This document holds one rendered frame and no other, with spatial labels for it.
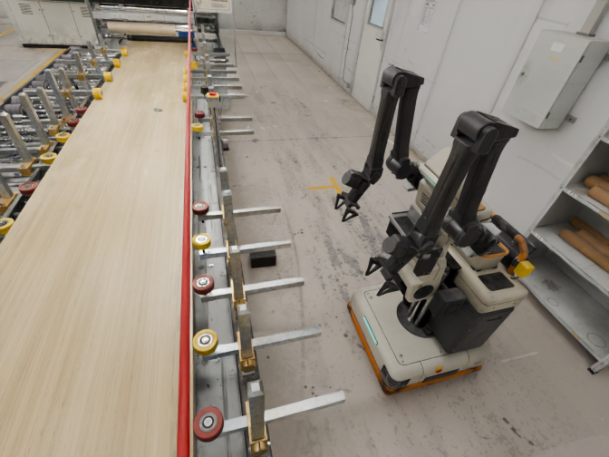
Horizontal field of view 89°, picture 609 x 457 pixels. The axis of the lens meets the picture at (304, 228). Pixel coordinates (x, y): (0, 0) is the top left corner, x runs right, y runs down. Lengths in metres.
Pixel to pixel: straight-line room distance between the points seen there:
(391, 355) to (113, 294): 1.39
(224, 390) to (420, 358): 1.09
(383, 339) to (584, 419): 1.28
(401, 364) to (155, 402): 1.26
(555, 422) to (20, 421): 2.48
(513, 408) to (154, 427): 1.98
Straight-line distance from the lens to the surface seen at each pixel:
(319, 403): 1.12
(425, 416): 2.16
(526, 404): 2.50
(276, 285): 1.35
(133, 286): 1.36
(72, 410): 1.17
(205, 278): 1.30
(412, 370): 1.92
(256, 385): 0.78
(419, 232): 1.09
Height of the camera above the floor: 1.88
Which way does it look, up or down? 41 degrees down
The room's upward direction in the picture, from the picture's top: 6 degrees clockwise
